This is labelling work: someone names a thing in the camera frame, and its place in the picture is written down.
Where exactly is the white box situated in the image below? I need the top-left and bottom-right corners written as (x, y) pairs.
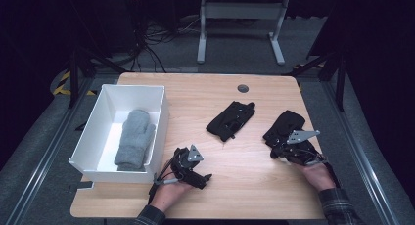
top-left (68, 83), bottom-right (170, 185)

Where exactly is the right hand-held gripper cable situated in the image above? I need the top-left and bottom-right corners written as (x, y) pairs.
top-left (306, 155), bottom-right (342, 189)

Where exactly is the person's right hand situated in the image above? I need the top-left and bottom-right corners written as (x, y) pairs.
top-left (291, 161), bottom-right (337, 193)

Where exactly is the hand-held gripper cable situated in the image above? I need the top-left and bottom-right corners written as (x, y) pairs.
top-left (148, 150), bottom-right (182, 204)
top-left (306, 155), bottom-right (342, 189)

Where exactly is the left hand-held gripper cable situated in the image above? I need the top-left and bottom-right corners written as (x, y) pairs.
top-left (148, 150), bottom-right (182, 204)

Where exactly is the black glove with strap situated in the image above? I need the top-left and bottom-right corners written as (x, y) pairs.
top-left (205, 100), bottom-right (256, 143)

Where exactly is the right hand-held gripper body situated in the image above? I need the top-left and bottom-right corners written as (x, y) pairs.
top-left (277, 129), bottom-right (328, 166)

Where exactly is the yellow black hazard tape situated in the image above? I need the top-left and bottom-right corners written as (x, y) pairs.
top-left (52, 69), bottom-right (98, 97)

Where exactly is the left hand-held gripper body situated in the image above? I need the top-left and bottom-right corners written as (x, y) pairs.
top-left (169, 144), bottom-right (206, 184)

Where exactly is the black metal stand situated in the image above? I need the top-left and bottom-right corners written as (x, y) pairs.
top-left (282, 48), bottom-right (347, 113)
top-left (67, 43), bottom-right (127, 110)

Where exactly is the tangle of black cables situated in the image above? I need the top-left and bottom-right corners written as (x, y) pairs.
top-left (128, 0), bottom-right (204, 73)

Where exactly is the person's left hand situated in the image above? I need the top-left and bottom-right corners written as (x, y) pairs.
top-left (149, 159), bottom-right (195, 213)

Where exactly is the grey metal floor rail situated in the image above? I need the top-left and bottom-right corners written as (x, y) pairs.
top-left (5, 77), bottom-right (96, 225)
top-left (321, 80), bottom-right (398, 225)

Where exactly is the white metal table frame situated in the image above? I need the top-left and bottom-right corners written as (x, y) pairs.
top-left (196, 0), bottom-right (290, 67)

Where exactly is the plain grey wool mitten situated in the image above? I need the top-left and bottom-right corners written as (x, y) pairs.
top-left (114, 109), bottom-right (157, 170)

